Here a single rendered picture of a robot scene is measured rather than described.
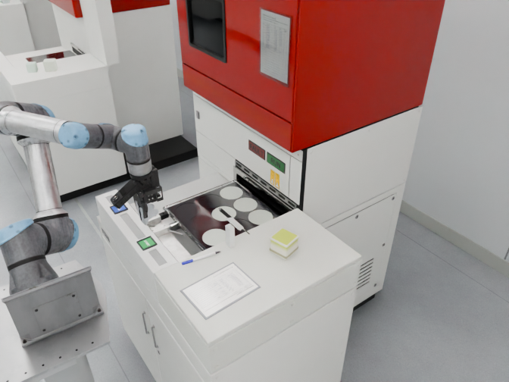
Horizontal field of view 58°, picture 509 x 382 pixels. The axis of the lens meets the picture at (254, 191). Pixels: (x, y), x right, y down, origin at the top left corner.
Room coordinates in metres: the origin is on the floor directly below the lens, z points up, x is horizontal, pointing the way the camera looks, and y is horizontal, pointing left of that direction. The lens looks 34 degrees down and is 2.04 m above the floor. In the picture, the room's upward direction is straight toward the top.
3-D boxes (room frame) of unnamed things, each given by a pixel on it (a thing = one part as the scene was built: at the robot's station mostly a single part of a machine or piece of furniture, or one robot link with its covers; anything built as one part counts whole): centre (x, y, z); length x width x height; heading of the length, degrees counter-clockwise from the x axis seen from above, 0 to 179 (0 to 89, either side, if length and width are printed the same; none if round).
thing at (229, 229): (1.25, 0.07, 1.03); 0.06 x 0.04 x 0.13; 126
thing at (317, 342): (1.38, 0.16, 0.41); 0.97 x 0.64 x 0.82; 36
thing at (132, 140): (1.26, 0.37, 1.36); 0.09 x 0.08 x 0.11; 60
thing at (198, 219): (1.51, 0.13, 0.90); 0.34 x 0.34 x 0.01; 36
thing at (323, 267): (1.14, -0.02, 0.89); 0.62 x 0.35 x 0.14; 126
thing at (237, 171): (1.64, -0.04, 0.89); 0.44 x 0.02 x 0.10; 36
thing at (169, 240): (1.34, 0.33, 0.87); 0.36 x 0.08 x 0.03; 36
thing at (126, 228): (1.35, 0.46, 0.89); 0.55 x 0.09 x 0.14; 36
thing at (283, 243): (1.20, -0.10, 1.00); 0.07 x 0.07 x 0.07; 51
